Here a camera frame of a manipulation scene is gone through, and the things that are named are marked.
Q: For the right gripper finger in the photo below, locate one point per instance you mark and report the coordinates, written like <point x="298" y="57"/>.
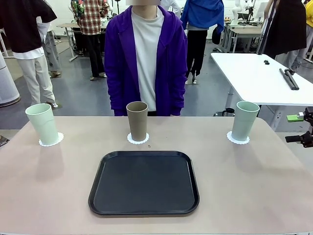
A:
<point x="293" y="139"/>
<point x="294" y="118"/>

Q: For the pale green plastic cup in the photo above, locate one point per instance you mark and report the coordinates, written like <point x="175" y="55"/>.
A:
<point x="244" y="122"/>
<point x="42" y="124"/>

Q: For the white scalloped paper coaster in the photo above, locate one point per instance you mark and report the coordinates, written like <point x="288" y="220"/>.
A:
<point x="230" y="138"/>
<point x="61" y="139"/>
<point x="146" y="139"/>

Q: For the brown plastic cup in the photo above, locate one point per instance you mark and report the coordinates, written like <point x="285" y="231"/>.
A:
<point x="137" y="122"/>

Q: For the person's right forearm purple sleeve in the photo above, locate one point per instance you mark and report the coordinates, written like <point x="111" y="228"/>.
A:
<point x="115" y="100"/>

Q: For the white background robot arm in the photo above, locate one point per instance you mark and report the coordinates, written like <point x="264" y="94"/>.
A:
<point x="236" y="9"/>

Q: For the person's left forearm purple sleeve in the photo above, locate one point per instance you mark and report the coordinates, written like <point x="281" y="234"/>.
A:
<point x="178" y="100"/>

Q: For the black folded tripod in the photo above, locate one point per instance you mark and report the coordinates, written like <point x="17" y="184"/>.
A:
<point x="289" y="79"/>

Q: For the white side table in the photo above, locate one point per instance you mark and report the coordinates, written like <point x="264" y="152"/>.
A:
<point x="254" y="78"/>

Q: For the black kettle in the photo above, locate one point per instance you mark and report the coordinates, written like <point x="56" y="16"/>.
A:
<point x="228" y="112"/>

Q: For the person in black coat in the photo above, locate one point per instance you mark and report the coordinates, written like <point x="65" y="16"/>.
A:
<point x="283" y="27"/>

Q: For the person in yellow top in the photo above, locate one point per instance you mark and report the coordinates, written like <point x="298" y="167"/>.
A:
<point x="310" y="17"/>

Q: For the black bag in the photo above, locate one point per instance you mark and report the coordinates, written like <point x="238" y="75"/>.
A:
<point x="216" y="35"/>

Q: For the person in blue jacket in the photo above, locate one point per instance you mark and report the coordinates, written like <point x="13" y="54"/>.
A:
<point x="203" y="14"/>

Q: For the black plastic serving tray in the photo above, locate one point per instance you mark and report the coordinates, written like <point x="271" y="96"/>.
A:
<point x="144" y="186"/>

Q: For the person in purple hoodie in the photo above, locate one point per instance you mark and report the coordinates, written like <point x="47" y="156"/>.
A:
<point x="146" y="61"/>

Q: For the person in white shirt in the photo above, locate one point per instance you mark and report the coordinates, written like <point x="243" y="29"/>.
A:
<point x="172" y="7"/>

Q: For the person in plaid shirt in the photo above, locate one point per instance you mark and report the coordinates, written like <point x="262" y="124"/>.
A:
<point x="91" y="19"/>

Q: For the grey desk with metal legs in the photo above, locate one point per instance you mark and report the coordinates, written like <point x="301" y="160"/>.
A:
<point x="69" y="27"/>

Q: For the person in grey trousers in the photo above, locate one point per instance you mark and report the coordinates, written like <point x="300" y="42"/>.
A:
<point x="52" y="49"/>

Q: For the person in black top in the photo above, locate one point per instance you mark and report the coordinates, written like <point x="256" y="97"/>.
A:
<point x="24" y="31"/>

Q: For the white cylindrical air purifier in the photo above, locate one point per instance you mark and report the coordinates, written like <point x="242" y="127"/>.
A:
<point x="6" y="83"/>

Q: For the beige desk with grey frame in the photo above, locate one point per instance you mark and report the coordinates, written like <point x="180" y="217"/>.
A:
<point x="244" y="30"/>

